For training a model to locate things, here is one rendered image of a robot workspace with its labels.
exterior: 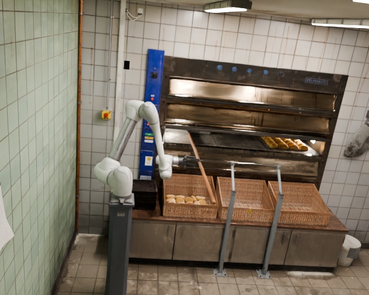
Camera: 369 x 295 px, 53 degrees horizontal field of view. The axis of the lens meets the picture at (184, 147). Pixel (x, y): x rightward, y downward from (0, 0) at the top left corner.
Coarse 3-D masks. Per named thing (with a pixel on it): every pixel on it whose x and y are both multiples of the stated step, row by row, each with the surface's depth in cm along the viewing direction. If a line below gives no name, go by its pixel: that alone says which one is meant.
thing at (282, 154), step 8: (168, 144) 395; (176, 144) 397; (184, 144) 400; (232, 152) 404; (240, 152) 404; (248, 152) 405; (256, 152) 406; (264, 152) 407; (272, 152) 408; (280, 152) 411; (288, 152) 414
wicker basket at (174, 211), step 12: (168, 180) 403; (180, 180) 405; (192, 180) 406; (168, 192) 404; (180, 192) 406; (192, 192) 408; (204, 192) 409; (168, 204) 363; (180, 204) 365; (192, 204) 366; (216, 204) 374; (168, 216) 368; (180, 216) 369; (192, 216) 370; (204, 216) 372; (216, 216) 373
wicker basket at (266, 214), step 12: (228, 180) 410; (240, 180) 412; (252, 180) 413; (264, 180) 414; (216, 192) 407; (228, 192) 411; (240, 192) 413; (252, 192) 414; (264, 192) 411; (228, 204) 406; (240, 204) 409; (252, 204) 412; (264, 204) 406; (240, 216) 375; (252, 216) 387; (264, 216) 390
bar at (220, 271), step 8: (208, 160) 364; (216, 160) 365; (232, 168) 366; (280, 168) 372; (232, 176) 362; (280, 176) 369; (232, 184) 359; (280, 184) 365; (232, 192) 353; (280, 192) 361; (232, 200) 356; (280, 200) 360; (232, 208) 359; (280, 208) 363; (272, 224) 371; (224, 232) 370; (272, 232) 372; (224, 240) 370; (272, 240) 375; (224, 248) 374; (224, 256) 377; (264, 264) 386; (216, 272) 384; (224, 272) 386; (264, 272) 388
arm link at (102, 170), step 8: (128, 104) 314; (136, 104) 309; (128, 112) 311; (136, 112) 309; (128, 120) 311; (136, 120) 312; (128, 128) 310; (120, 136) 309; (128, 136) 311; (120, 144) 309; (112, 152) 308; (120, 152) 309; (104, 160) 306; (112, 160) 306; (96, 168) 308; (104, 168) 303; (112, 168) 304; (96, 176) 308; (104, 176) 301
